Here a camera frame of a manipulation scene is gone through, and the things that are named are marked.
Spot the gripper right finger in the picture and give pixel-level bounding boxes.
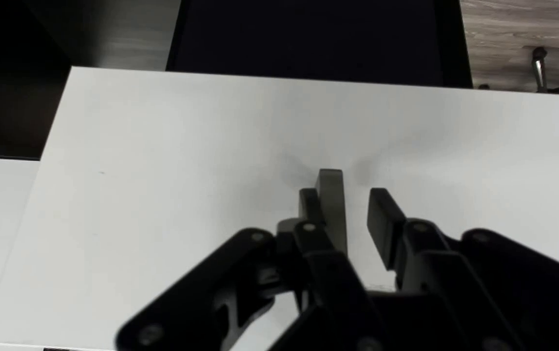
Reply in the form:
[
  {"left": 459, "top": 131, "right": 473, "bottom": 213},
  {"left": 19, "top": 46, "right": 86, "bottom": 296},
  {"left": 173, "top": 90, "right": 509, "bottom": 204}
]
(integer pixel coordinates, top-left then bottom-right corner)
[{"left": 366, "top": 187, "right": 559, "bottom": 351}]

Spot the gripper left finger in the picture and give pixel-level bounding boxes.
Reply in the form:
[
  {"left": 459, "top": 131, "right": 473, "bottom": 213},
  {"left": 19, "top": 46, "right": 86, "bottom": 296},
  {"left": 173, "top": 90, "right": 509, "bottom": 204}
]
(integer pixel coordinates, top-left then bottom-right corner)
[{"left": 115, "top": 187, "right": 388, "bottom": 351}]

